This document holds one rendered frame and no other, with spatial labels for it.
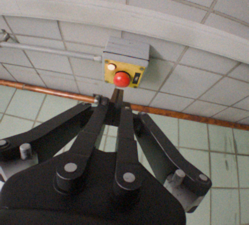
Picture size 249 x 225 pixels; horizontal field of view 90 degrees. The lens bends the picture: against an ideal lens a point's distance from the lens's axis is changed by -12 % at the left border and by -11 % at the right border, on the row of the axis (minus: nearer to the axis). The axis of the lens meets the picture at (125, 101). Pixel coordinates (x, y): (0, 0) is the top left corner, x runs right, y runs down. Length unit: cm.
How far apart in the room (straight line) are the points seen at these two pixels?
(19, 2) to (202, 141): 77
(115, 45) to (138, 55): 6
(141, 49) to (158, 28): 6
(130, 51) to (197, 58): 18
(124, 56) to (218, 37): 20
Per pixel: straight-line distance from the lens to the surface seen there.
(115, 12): 30
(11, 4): 40
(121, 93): 20
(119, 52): 32
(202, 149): 71
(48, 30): 42
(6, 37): 51
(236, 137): 86
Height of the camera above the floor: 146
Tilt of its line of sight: 3 degrees down
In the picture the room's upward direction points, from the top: 79 degrees counter-clockwise
